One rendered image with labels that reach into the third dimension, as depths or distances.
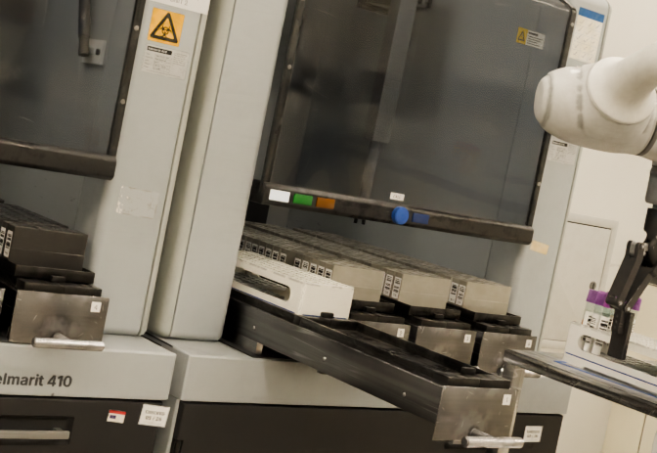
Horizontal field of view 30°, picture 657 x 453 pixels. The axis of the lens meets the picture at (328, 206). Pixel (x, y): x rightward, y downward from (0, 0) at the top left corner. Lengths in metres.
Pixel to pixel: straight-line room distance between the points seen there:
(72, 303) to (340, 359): 0.37
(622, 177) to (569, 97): 2.49
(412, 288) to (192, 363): 0.48
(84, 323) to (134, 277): 0.15
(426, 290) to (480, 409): 0.57
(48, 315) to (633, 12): 2.83
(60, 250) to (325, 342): 0.39
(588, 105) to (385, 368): 0.46
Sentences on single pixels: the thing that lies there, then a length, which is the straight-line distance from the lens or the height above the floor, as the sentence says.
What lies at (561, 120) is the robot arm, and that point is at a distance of 1.74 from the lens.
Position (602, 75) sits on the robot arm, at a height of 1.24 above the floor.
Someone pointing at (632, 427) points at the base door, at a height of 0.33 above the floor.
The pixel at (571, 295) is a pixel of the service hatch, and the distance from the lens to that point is 4.12.
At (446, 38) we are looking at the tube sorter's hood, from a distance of 2.10.
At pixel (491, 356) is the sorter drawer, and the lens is 2.18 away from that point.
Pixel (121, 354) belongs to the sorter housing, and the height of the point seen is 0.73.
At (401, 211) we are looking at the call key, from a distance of 2.05.
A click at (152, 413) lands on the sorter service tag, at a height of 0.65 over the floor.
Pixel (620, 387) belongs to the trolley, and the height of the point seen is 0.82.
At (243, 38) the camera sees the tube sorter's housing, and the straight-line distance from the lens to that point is 1.87.
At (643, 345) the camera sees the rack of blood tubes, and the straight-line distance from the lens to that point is 1.81.
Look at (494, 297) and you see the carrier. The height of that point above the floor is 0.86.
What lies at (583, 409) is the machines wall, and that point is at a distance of 4.31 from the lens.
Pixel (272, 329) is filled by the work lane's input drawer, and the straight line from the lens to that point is 1.85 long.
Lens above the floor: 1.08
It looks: 3 degrees down
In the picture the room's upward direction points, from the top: 11 degrees clockwise
